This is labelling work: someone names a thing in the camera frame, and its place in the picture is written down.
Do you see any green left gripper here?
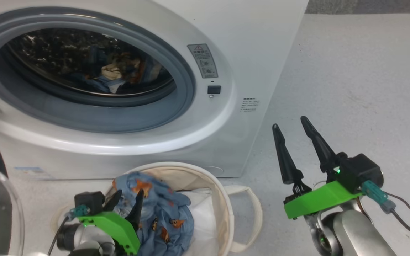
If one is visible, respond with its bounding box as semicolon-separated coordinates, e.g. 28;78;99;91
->
78;188;144;255

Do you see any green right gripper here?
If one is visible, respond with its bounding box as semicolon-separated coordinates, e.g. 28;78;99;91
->
272;116;364;220

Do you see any blue garment with orange print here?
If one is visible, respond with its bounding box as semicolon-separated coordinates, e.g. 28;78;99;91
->
112;172;194;256

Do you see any blue and cream garment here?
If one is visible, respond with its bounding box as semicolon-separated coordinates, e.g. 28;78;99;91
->
80;46;163;95

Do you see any cream canvas laundry basket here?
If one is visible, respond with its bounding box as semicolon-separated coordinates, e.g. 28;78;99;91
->
50;162;263;256

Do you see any white front-load washing machine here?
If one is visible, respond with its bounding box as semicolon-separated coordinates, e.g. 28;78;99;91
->
0;0;309;180

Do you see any small printed text label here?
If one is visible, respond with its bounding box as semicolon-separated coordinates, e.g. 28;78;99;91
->
240;97;261;113

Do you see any white liner sheet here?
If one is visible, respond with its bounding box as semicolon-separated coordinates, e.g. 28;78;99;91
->
182;188;220;256

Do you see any blue energy label sticker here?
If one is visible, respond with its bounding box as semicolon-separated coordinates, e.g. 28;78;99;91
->
14;166;54;179

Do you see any grey warning sticker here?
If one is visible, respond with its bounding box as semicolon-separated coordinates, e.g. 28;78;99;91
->
187;43;219;79

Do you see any left camera cable teal plug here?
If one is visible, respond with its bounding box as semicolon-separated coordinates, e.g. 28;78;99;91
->
47;205;91;256

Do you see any camera cable teal plug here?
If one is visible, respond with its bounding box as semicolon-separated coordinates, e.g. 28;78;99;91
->
47;205;91;256
361;180;410;251

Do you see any right camera cable teal plug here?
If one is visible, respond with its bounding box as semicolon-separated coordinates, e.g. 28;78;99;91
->
361;180;410;251

